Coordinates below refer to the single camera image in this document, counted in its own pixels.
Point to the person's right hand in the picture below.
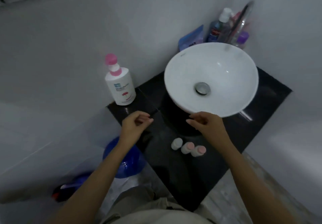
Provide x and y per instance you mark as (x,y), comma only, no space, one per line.
(213,128)

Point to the person's left hand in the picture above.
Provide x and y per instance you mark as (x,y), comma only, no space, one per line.
(132,130)

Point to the pink cap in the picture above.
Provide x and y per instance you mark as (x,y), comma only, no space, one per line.
(201,150)
(190,146)

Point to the small translucent bottle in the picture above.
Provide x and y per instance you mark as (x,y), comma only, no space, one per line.
(194,153)
(173,146)
(184,151)

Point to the white cap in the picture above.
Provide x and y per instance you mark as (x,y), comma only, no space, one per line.
(178,142)

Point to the white hand sanitizer pump bottle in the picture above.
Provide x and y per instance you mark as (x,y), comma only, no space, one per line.
(120,88)

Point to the person's right forearm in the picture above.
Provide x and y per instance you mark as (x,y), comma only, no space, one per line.
(251,186)

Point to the person's left forearm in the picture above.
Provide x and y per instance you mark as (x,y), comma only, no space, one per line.
(95,181)

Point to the person's khaki shorts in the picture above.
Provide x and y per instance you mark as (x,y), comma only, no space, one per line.
(133,198)

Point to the person's white printed shirt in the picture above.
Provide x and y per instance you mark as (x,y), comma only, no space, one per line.
(163,216)

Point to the blue plastic bucket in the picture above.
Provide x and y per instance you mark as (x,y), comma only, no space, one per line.
(130,163)

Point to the metal sink drain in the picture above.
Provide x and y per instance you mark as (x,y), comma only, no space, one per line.
(202,88)

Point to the white ceramic sink basin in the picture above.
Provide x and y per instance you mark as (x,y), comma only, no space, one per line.
(213,63)

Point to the blue pouch packet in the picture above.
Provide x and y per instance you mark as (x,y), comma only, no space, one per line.
(190,39)

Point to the purple capped bottle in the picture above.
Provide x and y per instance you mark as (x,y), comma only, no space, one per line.
(242,37)

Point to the small red black object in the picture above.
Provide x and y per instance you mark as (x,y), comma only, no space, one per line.
(58,195)

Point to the blue mouthwash bottle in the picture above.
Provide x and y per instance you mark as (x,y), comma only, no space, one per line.
(216,30)

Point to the chrome faucet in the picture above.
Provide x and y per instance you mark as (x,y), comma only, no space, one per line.
(242,20)

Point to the pink red tube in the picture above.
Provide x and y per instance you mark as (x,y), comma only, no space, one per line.
(237,17)

